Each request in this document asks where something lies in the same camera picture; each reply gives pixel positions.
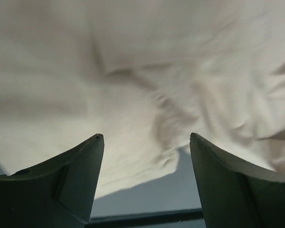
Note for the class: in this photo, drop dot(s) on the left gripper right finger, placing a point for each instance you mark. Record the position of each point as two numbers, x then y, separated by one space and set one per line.
235 193

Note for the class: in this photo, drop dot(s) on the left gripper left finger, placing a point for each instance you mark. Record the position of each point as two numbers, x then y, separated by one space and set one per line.
57 193

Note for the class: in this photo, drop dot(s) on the beige t shirt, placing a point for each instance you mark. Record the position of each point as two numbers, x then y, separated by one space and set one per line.
145 74

